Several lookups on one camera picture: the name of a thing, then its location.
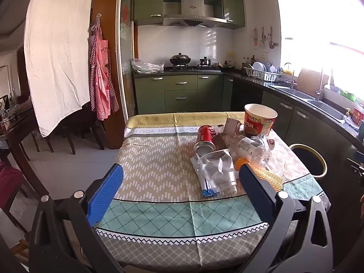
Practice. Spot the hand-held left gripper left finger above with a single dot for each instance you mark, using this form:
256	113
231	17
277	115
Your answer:
105	193

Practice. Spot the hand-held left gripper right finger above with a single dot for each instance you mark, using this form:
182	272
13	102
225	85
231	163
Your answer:
256	189

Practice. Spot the orange foam net sleeve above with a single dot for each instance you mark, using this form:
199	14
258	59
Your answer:
270	176

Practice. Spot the clear plastic cup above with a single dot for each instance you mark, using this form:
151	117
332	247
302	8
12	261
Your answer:
219	173

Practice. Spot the yellow-rimmed trash bin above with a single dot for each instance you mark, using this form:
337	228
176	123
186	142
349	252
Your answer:
308	159

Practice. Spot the silver packet with blue edge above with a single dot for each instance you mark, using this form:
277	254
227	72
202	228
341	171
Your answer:
199	170

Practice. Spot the red soda can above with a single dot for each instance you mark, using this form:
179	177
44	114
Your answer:
204	136

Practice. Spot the clear plastic bottle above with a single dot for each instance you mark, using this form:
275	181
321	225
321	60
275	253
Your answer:
250	150

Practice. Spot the grey dish cloth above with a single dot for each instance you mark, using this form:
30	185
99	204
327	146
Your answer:
351	123

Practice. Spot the red printed box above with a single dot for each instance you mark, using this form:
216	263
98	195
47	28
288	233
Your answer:
358	116

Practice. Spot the small yellow tap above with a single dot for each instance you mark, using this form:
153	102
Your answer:
348	111

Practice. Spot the brown paper carton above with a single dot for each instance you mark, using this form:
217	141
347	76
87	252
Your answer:
221	142

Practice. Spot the patterned tablecloth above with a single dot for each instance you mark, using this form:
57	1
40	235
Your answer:
156	162

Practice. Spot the red instant noodle cup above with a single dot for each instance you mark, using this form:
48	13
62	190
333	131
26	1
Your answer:
260	125

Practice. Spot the steel double sink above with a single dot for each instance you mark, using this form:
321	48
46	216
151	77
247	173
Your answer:
327	108

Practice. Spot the dark wooden chair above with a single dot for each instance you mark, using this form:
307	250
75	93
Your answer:
82	125

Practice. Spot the dark green counter cabinets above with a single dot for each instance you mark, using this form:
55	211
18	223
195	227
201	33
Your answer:
298	119

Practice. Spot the wooden cutting board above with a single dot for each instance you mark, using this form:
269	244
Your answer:
311	81

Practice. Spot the steel kitchen faucet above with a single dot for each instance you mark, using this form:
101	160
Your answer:
292	82

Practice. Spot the dark wooden table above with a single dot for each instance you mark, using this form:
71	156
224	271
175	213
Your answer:
20	125

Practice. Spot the white dish rack with dishes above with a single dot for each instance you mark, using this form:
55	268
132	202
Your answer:
261	72

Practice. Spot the green base cabinets with drawers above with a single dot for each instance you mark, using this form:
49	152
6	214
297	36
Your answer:
180	93

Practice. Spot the red checkered apron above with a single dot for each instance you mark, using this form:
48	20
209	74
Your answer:
101	71

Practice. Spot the crumpled clear plastic bag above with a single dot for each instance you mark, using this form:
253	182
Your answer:
145	66

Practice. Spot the gas stove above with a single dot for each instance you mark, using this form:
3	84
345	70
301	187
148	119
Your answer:
193	68

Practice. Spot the small black pot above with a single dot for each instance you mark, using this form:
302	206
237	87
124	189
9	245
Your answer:
205	62

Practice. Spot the black wok with lid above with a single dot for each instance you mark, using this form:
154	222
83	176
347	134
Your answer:
180	59

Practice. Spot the hanging kitchen utensils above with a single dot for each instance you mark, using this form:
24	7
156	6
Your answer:
263	38

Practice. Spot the white hanging sheet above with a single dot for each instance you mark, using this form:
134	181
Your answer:
57	48

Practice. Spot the steel range hood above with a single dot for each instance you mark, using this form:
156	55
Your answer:
193	20

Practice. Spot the green wall cabinets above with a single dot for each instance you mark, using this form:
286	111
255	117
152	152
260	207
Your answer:
148	2

